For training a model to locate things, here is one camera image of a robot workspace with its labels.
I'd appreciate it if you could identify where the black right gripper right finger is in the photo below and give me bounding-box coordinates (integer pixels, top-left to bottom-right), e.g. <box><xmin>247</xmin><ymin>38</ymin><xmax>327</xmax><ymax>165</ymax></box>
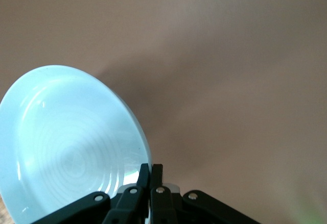
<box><xmin>149</xmin><ymin>163</ymin><xmax>263</xmax><ymax>224</ymax></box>

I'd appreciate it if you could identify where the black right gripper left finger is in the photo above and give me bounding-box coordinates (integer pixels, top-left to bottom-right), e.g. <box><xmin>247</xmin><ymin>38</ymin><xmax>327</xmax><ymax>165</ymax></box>
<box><xmin>32</xmin><ymin>163</ymin><xmax>151</xmax><ymax>224</ymax></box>

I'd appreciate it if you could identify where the light blue round plate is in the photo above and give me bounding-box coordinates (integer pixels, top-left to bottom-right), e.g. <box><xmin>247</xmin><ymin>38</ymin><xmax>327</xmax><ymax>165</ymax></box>
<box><xmin>0</xmin><ymin>65</ymin><xmax>152</xmax><ymax>224</ymax></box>

